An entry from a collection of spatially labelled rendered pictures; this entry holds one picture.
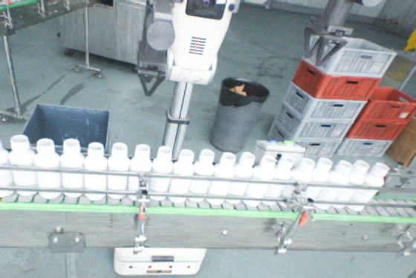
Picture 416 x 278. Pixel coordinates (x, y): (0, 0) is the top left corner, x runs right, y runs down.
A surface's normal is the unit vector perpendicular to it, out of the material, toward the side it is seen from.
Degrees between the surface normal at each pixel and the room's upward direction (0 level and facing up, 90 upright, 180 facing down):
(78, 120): 90
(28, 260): 0
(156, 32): 99
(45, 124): 90
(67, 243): 90
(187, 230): 90
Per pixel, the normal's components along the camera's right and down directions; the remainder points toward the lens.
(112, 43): -0.21, 0.60
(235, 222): 0.11, 0.63
